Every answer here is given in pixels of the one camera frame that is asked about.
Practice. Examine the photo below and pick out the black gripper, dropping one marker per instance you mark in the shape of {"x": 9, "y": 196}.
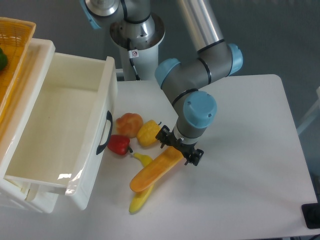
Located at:
{"x": 193, "y": 156}

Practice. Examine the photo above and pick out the black device at table edge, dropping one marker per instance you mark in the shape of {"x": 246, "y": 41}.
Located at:
{"x": 311, "y": 214}

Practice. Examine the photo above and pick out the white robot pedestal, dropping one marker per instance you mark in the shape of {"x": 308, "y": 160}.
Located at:
{"x": 138, "y": 45}

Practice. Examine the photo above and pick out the yellow bell pepper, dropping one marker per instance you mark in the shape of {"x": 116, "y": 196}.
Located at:
{"x": 146, "y": 135}

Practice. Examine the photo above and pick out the red bell pepper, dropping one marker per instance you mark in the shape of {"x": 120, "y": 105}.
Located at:
{"x": 119, "y": 144}

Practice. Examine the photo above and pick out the long orange bread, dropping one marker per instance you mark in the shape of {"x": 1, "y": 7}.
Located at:
{"x": 150, "y": 174}

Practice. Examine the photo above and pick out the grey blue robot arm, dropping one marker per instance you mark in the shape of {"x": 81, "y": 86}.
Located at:
{"x": 181, "y": 83}

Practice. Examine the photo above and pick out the white plastic drawer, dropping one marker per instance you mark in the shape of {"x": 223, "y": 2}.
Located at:
{"x": 82, "y": 182}

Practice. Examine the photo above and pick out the green bell pepper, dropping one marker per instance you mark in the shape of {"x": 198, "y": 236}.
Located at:
{"x": 3, "y": 60}

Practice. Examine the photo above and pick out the dark blue drawer handle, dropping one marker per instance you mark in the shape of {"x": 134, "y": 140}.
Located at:
{"x": 106, "y": 133}

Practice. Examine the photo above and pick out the white plastic drawer cabinet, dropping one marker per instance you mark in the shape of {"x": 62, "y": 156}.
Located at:
{"x": 58, "y": 97}

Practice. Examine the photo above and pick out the yellow plastic basket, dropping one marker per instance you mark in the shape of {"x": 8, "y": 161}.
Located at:
{"x": 15, "y": 37}

